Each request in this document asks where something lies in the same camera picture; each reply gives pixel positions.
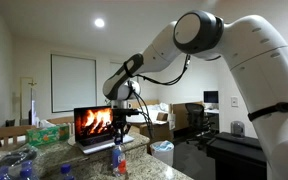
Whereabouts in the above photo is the dark grey panel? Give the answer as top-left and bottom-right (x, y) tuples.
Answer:
(206, 131), (268, 180)

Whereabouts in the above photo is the plastic wrapped water bottle pack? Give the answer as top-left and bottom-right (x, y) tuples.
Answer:
(0, 164), (18, 180)

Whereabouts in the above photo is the clear glass jar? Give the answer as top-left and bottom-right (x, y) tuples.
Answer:
(230, 120), (246, 138)

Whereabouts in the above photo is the silver laptop showing fireplace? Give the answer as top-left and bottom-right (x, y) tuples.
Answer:
(73, 105), (136, 155)

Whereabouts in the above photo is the white wall board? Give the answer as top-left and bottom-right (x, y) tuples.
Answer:
(50, 54), (97, 113)

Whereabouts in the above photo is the white trash bin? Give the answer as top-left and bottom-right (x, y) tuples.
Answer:
(149, 140), (175, 167)

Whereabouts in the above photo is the white desk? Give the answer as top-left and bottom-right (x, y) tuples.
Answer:
(203, 108), (220, 133)

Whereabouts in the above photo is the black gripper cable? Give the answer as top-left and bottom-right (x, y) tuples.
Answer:
(123, 54), (192, 141)

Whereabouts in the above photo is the silver desktop computer monitor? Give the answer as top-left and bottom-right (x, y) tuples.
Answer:
(203, 90), (219, 105)

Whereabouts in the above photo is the purple screen monitor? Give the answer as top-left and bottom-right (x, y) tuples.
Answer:
(28, 89), (38, 127)

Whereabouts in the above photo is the wooden dining chair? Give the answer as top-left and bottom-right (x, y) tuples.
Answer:
(47, 115), (76, 134)
(0, 124), (37, 150)

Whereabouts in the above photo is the round ceiling light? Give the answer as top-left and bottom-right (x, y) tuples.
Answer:
(94, 18), (106, 29)

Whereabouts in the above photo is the Fiji water bottle blue cap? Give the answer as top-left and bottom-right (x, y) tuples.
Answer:
(58, 163), (76, 180)
(112, 138), (128, 178)
(17, 159), (35, 180)

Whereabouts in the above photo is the brown cardboard box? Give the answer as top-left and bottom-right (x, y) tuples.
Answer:
(138, 120), (172, 144)

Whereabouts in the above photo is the black office chair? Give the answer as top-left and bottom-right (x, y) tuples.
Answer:
(183, 103), (215, 146)

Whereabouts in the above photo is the green tissue box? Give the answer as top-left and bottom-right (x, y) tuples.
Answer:
(25, 119), (71, 147)

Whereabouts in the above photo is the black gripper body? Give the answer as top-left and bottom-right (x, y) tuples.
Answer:
(114, 116), (132, 133)

